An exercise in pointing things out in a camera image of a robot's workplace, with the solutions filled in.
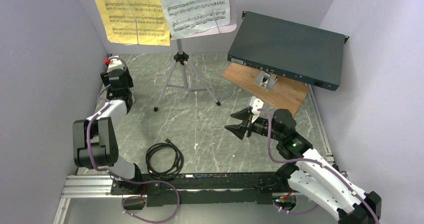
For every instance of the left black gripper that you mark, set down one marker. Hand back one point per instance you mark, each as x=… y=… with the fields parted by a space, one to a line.
x=104 y=77

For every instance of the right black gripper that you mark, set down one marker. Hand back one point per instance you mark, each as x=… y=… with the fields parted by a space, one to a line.
x=239 y=130

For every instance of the white perforated music stand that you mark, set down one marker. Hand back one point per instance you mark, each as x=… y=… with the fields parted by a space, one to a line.
x=203 y=42

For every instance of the yellow sheet music book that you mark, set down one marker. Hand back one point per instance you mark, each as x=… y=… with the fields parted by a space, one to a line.
x=134 y=22

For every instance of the white sheet music page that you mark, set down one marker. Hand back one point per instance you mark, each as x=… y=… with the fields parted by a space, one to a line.
x=189 y=17

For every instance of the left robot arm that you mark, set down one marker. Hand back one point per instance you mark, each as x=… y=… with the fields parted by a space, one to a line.
x=95 y=144

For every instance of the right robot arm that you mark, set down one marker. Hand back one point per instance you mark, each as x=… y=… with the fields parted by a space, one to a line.
x=305 y=170

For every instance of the wooden base board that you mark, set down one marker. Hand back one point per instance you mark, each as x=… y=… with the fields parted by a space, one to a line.
x=284 y=94

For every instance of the dark green rack unit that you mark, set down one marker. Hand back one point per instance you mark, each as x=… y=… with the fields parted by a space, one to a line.
x=289 y=49

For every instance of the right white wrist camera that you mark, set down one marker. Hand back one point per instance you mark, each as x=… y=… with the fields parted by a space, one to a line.
x=254 y=105

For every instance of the metal mounting bracket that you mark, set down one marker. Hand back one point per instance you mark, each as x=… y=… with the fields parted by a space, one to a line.
x=266 y=80

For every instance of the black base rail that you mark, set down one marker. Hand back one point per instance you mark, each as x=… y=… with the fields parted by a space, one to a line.
x=210 y=188

